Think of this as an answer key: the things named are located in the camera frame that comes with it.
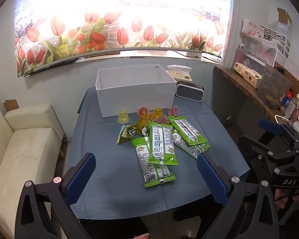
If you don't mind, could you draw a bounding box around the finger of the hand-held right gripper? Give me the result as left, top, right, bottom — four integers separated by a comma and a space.
238, 134, 299, 173
258, 118, 299, 155

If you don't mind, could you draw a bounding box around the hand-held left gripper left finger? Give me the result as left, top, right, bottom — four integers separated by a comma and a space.
14, 152, 96, 239

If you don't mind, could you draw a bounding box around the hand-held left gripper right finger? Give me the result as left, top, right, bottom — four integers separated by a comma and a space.
196, 153, 281, 239

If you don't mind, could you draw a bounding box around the green yellow triangular snack packet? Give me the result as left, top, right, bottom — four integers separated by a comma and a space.
117, 124, 136, 145

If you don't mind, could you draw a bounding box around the yellow-green jelly cup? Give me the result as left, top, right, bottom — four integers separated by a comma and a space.
117, 110, 130, 124

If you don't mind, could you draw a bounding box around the red jelly cup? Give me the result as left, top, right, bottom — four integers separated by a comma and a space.
137, 106, 150, 118

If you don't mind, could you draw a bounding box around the white cardboard box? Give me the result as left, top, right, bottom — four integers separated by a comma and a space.
95, 64, 177, 118

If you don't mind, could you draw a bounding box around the person's right hand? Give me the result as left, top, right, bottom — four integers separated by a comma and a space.
274, 188, 299, 211

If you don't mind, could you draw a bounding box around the blue tablecloth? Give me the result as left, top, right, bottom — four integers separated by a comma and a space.
67, 87, 251, 219

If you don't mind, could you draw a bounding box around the blue red labelled bottle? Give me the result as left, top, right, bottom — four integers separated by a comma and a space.
280, 91, 293, 111

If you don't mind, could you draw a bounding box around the clear plastic container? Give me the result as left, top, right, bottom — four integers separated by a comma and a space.
258, 63, 292, 110

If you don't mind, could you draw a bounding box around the cream patterned tissue box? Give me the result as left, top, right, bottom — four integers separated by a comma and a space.
233, 62, 263, 89

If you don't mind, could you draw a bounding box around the wooden shelf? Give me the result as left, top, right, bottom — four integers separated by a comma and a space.
212, 65, 286, 123

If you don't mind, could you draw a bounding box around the cream leather sofa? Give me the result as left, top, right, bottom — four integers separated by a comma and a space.
0, 93, 65, 232

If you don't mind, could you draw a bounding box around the pink bottle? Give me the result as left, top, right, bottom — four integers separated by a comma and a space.
235, 44, 246, 68

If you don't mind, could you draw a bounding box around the black white-rimmed speaker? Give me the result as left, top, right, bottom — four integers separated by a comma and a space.
175, 81, 205, 103

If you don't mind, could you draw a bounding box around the white drawer organizer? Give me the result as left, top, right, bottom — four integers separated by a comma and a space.
260, 21, 292, 58

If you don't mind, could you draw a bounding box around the floral tissue pack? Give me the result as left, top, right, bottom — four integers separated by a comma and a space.
241, 19, 265, 39

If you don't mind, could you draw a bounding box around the brown cardboard piece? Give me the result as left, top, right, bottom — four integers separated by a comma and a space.
3, 100, 20, 112

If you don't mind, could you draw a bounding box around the soft tissue pack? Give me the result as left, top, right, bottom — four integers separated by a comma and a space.
166, 64, 193, 82

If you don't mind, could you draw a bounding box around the brown cardboard box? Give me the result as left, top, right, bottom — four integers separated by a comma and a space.
276, 7, 292, 26

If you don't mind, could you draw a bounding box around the metal window sill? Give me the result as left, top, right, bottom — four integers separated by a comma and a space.
75, 48, 222, 63

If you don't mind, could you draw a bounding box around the white cable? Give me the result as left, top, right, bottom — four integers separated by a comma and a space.
274, 115, 299, 133

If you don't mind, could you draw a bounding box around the tulip wall poster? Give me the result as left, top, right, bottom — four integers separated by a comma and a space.
14, 0, 234, 78

